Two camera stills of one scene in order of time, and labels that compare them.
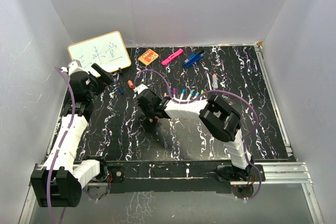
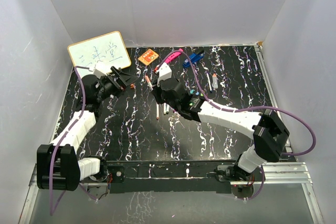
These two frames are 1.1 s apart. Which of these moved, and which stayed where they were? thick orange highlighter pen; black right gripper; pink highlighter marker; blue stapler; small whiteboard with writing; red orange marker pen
Moved: red orange marker pen; black right gripper
Stayed: pink highlighter marker; blue stapler; thick orange highlighter pen; small whiteboard with writing
